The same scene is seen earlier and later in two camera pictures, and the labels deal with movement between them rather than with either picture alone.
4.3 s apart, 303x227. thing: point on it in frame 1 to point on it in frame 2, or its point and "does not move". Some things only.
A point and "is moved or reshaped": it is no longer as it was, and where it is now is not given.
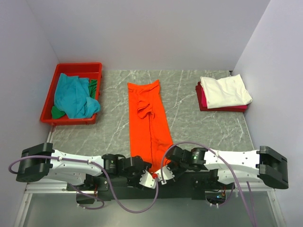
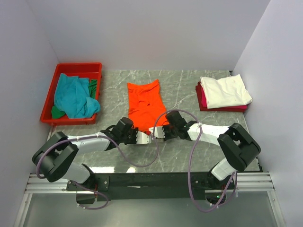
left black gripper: x=136 y=182 to x=134 y=131
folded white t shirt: x=227 y=91 does not move
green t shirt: x=56 y=113 does not move
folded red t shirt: x=203 y=106 does not move
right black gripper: x=175 y=174 to x=166 y=136
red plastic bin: x=92 y=70 does not move
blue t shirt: x=71 y=96 does not move
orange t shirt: x=150 y=136 is moved or reshaped
